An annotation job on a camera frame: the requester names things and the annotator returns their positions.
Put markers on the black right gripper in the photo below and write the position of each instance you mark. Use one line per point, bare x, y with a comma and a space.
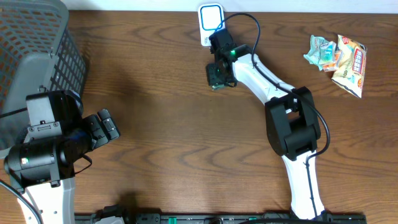
212, 77

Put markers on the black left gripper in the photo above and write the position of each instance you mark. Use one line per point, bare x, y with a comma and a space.
101, 126

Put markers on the grey plastic mesh basket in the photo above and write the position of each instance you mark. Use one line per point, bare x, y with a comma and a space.
38, 54

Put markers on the small teal tissue pack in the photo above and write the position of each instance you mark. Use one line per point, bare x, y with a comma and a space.
327, 54

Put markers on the orange tissue pack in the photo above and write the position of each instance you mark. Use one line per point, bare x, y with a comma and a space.
335, 65

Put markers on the large white snack bag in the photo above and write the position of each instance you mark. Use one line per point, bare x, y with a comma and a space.
351, 71

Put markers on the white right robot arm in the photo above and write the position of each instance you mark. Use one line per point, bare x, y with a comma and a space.
292, 126

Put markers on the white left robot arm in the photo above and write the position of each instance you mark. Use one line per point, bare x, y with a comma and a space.
42, 173

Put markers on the white barcode scanner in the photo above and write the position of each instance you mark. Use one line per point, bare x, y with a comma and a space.
210, 17

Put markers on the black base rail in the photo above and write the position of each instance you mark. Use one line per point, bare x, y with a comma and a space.
217, 218

